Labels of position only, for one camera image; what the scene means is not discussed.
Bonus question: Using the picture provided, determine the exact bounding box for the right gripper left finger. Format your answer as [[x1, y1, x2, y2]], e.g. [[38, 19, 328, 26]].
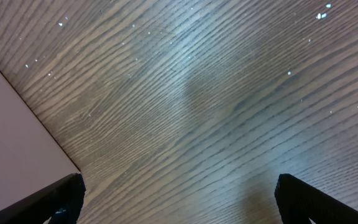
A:
[[0, 173, 86, 224]]

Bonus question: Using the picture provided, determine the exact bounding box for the white cardboard box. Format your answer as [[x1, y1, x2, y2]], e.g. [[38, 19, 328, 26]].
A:
[[0, 72, 79, 211]]

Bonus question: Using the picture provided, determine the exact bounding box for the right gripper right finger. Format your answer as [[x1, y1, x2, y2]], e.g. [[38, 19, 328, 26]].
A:
[[275, 174, 358, 224]]

